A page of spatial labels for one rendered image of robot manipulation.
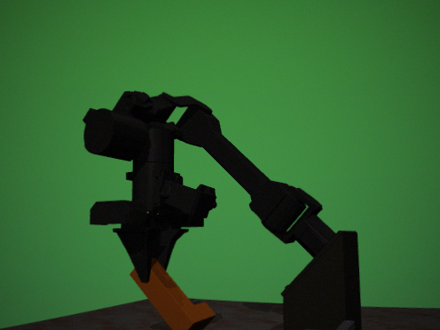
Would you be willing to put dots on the orange l-shaped part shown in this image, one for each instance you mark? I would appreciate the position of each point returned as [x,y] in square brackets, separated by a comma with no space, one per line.
[171,302]

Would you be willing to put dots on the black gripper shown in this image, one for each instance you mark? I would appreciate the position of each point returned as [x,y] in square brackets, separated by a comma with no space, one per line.
[145,235]

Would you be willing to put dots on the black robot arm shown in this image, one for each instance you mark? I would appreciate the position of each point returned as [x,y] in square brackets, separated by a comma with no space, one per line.
[136,129]

